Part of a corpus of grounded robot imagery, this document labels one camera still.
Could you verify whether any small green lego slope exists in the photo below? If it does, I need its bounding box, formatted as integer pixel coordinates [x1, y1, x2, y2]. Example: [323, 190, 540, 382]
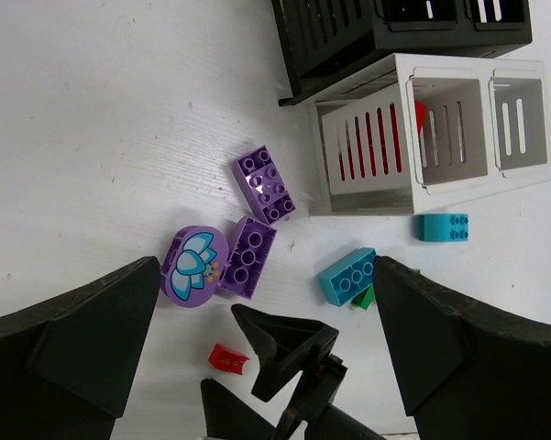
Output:
[351, 286, 375, 310]

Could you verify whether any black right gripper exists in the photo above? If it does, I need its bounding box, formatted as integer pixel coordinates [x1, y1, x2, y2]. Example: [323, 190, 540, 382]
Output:
[201, 303, 381, 440]

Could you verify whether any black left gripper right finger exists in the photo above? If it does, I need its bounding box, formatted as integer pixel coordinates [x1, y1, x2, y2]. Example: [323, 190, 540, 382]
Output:
[373, 257, 551, 439]

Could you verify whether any teal long lego overturned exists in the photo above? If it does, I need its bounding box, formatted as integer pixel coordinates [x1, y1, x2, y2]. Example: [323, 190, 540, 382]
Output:
[316, 247, 377, 307]

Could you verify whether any purple lego brick overturned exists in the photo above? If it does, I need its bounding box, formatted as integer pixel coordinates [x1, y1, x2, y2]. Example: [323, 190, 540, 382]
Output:
[220, 216, 277, 300]

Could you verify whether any red lego block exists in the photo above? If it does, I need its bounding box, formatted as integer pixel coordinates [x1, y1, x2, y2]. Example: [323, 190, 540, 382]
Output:
[332, 101, 405, 188]

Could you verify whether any teal lego brick by container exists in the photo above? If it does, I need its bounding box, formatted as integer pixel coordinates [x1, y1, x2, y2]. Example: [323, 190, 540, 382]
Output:
[413, 213, 469, 243]

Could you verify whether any purple lego brick upright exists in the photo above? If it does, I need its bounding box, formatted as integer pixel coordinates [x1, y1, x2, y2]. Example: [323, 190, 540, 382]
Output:
[232, 146, 295, 225]

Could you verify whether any purple round flower lego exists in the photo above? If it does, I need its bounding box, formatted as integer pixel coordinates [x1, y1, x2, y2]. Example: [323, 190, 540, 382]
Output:
[160, 225, 229, 308]

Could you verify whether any black two-slot container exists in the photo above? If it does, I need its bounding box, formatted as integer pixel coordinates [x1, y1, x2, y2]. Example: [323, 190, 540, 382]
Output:
[272, 0, 533, 106]

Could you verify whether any white two-slot container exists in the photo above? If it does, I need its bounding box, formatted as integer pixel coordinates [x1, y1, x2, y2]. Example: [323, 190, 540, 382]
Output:
[307, 54, 551, 215]

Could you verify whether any small red lego piece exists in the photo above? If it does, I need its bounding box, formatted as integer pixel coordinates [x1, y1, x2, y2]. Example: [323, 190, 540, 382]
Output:
[208, 344, 249, 376]

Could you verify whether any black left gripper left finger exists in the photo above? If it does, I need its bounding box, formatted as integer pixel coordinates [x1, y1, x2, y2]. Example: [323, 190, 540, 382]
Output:
[0, 257, 160, 439]

